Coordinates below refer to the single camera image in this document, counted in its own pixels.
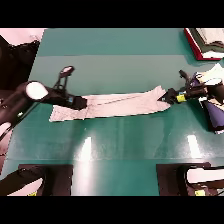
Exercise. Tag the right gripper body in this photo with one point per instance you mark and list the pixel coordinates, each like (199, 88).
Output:
(173, 96)

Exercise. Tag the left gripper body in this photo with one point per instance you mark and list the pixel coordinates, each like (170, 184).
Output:
(78, 102)

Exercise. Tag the white shirt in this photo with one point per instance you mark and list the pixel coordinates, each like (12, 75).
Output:
(116, 105)

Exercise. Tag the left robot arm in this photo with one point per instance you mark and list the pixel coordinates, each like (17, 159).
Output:
(20, 100)

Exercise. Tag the white garment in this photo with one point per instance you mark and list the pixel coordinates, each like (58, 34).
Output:
(211, 75)

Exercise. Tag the navy garment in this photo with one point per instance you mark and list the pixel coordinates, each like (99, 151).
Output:
(215, 115)

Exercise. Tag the red garment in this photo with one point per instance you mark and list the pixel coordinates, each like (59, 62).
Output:
(195, 50)

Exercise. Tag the dark green garment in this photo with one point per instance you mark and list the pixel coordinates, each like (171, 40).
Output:
(201, 41)

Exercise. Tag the cream garment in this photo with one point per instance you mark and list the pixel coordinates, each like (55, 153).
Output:
(211, 35)

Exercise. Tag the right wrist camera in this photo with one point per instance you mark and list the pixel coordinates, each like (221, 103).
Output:
(186, 80)

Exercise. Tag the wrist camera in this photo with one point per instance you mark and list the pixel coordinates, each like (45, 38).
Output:
(63, 78)
(186, 80)

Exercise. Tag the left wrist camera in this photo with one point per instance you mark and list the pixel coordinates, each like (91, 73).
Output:
(63, 78)

